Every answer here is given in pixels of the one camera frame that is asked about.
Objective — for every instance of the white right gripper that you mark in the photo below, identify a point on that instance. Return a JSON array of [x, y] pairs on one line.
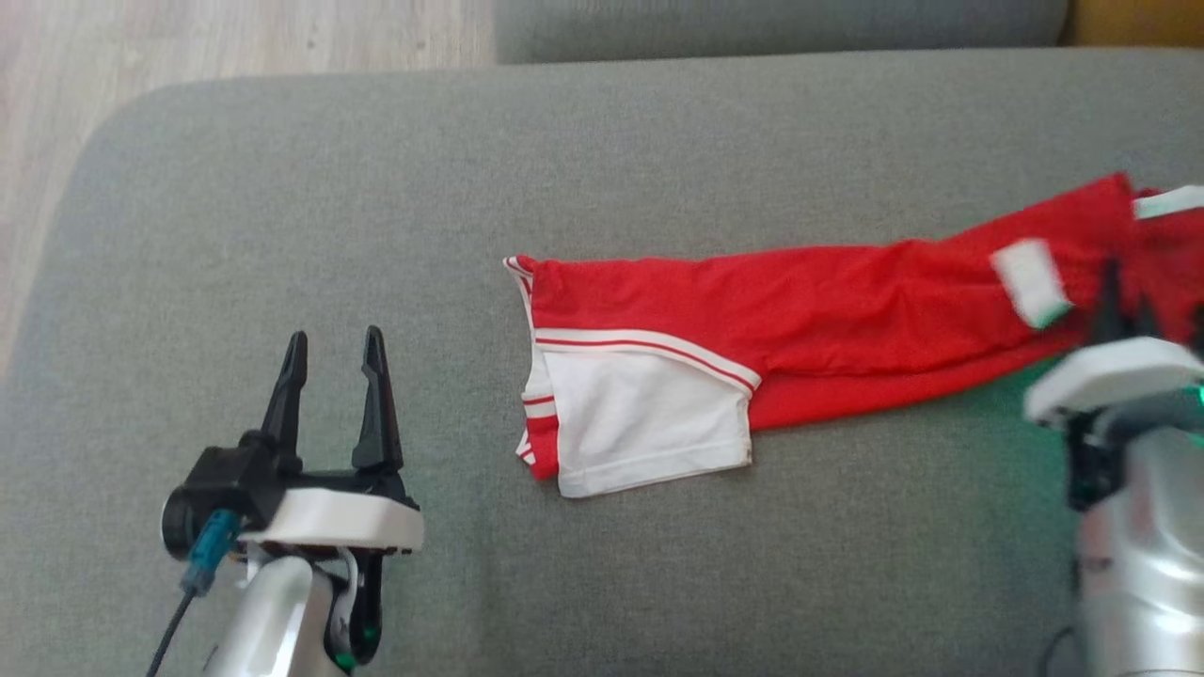
[[1110, 376]]

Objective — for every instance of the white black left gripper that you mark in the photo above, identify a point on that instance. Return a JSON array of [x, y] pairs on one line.
[[339, 522]]

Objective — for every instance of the red shorts with white trim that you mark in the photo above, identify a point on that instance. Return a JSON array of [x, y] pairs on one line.
[[1171, 254]]

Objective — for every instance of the red jersey with white sleeves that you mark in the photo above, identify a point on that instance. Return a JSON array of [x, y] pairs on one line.
[[800, 320]]

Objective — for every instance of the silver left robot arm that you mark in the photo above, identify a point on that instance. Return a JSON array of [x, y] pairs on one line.
[[273, 621]]

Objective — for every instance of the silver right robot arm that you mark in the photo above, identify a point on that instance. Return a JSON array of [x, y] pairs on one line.
[[1148, 545]]

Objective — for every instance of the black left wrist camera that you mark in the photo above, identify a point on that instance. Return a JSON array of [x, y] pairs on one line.
[[221, 484]]

